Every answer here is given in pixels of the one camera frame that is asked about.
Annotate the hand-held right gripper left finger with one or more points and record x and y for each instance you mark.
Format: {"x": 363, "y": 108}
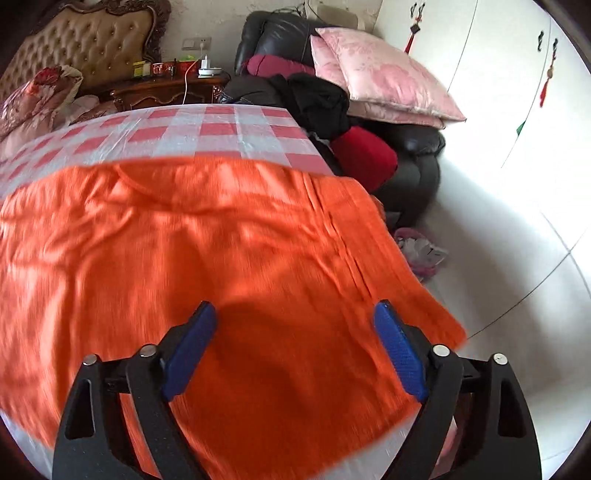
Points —
{"x": 191, "y": 350}

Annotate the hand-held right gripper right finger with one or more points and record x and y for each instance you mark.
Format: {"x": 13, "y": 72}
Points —
{"x": 399, "y": 350}

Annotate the black leather sofa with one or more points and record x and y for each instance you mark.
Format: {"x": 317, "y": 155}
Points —
{"x": 415, "y": 184}

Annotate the red cushion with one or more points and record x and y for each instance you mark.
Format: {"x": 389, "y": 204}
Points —
{"x": 364, "y": 157}

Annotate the red white checked tablecloth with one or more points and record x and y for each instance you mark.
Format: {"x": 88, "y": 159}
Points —
{"x": 221, "y": 131}

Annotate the white wardrobe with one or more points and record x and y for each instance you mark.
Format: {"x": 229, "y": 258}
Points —
{"x": 485, "y": 115}

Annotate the pink bed pillow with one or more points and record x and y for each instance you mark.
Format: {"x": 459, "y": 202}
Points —
{"x": 92, "y": 108}

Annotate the black clothes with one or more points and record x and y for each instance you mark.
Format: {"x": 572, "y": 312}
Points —
{"x": 318, "y": 101}

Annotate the dark wooden nightstand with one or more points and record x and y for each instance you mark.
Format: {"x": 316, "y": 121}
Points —
{"x": 157, "y": 90}

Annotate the dark jacket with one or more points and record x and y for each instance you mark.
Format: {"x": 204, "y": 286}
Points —
{"x": 251, "y": 90}

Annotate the large pink floral cushion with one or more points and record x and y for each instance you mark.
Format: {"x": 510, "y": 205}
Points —
{"x": 392, "y": 78}

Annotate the white round device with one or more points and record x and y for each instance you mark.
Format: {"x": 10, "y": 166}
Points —
{"x": 210, "y": 72}

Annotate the red tin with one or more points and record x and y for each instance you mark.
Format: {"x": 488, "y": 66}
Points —
{"x": 160, "y": 68}

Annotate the yellow box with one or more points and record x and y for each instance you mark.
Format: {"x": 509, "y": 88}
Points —
{"x": 141, "y": 69}

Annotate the white charger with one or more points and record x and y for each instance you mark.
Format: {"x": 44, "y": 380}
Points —
{"x": 205, "y": 62}

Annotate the maroon cushion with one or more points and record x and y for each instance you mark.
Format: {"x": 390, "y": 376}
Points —
{"x": 277, "y": 64}

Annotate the floral quilt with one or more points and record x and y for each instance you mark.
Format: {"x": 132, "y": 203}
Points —
{"x": 41, "y": 87}

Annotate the red knot ornament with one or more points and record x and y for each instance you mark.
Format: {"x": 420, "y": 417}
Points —
{"x": 548, "y": 74}
{"x": 414, "y": 30}

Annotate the tufted leather carved headboard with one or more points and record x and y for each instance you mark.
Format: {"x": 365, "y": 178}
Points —
{"x": 92, "y": 46}

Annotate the white wall socket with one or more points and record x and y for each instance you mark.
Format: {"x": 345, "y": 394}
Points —
{"x": 196, "y": 44}

